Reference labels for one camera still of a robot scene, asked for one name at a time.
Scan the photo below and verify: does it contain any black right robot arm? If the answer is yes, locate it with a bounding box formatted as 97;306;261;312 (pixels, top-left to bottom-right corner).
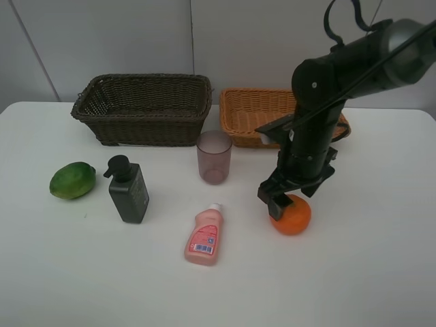
256;19;435;221

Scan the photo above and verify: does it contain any green papaya fruit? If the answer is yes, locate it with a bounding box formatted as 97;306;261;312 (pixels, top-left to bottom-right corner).
49;161;96;200

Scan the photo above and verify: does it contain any pink lotion bottle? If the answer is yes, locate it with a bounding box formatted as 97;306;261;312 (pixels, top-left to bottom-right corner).
184;203;223;266

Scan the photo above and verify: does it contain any dark brown wicker basket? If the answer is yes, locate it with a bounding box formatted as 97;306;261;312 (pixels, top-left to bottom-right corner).
71;74;212;147

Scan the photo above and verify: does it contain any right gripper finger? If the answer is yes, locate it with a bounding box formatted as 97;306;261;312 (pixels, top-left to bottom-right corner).
267;194;294;220

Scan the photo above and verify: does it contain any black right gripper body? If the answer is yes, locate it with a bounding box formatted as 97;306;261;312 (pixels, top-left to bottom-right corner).
258;147;338;204

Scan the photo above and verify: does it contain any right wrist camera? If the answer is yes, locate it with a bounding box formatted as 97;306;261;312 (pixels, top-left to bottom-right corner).
255;114;294;145

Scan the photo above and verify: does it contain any translucent pink plastic cup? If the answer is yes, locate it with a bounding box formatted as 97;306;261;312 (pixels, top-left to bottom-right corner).
196;130;232;185

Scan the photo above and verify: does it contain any black pump bottle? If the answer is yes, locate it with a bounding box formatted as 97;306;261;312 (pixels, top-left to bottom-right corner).
104;155;149;224

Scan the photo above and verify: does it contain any orange wicker basket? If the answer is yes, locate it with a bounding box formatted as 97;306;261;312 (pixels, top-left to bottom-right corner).
219;87;352;149

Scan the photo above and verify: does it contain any orange tangerine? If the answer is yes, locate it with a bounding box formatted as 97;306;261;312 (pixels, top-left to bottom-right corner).
270;194;311;236

